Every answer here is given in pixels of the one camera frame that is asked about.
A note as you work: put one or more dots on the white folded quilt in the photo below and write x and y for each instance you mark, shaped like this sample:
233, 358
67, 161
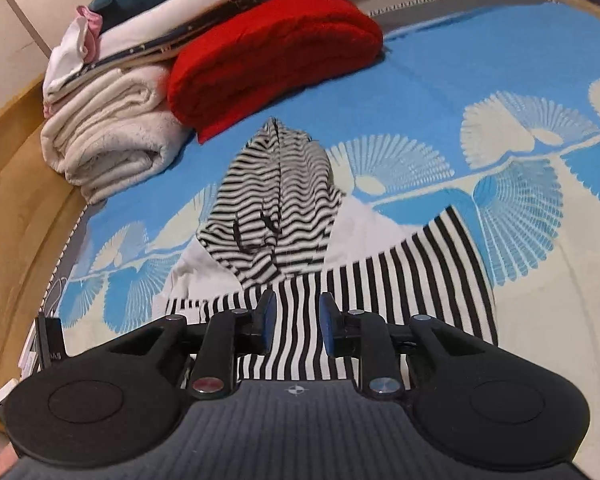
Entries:
180, 12

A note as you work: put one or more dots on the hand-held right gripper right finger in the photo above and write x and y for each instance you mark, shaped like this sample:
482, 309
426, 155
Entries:
328, 325

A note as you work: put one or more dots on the white fluffy folded blanket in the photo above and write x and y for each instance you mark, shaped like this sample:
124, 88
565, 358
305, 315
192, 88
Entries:
115, 130

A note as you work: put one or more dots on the white wardrobe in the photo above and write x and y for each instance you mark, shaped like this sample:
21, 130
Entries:
5, 25

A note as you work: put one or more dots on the navy patterned folded cloth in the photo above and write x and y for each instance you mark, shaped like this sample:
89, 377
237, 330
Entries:
130, 53

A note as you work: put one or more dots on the black white striped hoodie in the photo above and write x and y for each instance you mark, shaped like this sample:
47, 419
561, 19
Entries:
280, 195

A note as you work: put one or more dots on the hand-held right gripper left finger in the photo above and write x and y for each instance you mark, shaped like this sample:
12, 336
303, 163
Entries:
267, 322

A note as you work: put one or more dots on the red folded blanket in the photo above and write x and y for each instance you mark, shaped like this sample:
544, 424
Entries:
270, 55

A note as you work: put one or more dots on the blue white printed bedsheet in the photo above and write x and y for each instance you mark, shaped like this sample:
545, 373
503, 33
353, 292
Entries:
430, 75

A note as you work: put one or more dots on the pink and white cloth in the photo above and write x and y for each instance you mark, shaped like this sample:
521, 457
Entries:
72, 45

